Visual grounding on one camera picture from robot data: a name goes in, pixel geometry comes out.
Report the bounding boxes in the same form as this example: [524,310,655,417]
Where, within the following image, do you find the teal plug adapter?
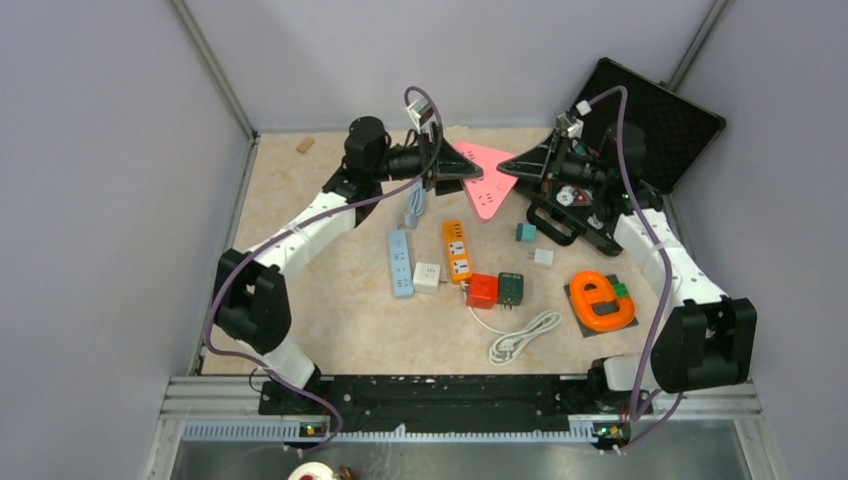
[513,223,537,243]

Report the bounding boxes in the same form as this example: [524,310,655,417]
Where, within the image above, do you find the red cube socket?
[465,273,499,310]

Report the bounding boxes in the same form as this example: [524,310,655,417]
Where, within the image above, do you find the white cube socket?
[412,262,441,295]

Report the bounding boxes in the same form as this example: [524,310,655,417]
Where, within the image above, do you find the white coiled cable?
[467,305,563,367]

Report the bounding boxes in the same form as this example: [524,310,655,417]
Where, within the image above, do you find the small wooden block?
[296,136,315,154]

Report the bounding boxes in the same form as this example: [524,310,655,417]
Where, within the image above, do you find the white plug adapter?
[528,248,554,269]

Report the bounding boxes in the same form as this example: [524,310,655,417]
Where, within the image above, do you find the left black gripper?
[372,122,482,196]

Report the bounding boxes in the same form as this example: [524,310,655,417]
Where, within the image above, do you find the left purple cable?
[202,86,445,458]

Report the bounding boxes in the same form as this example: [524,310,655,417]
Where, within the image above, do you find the red white emergency button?
[287,462,341,480]

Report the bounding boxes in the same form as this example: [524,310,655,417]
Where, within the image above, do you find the grey mat under toy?
[563,273,640,340]

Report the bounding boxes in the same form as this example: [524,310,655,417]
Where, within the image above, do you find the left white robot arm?
[210,116,483,414]

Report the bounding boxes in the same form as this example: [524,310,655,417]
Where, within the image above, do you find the blue power strip with cable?
[388,181,427,299]

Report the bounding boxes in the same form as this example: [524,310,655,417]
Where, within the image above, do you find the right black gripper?
[497,129,609,199]

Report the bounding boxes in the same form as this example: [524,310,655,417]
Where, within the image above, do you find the pink triangular power strip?
[455,142,517,223]

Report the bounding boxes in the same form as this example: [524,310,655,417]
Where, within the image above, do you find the orange power strip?
[441,220,473,285]

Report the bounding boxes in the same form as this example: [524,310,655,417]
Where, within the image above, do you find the green cube socket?
[497,272,524,308]

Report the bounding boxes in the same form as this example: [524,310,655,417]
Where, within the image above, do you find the black open case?
[515,58,726,256]

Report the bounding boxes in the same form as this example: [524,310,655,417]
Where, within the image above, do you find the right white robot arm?
[497,123,757,412]

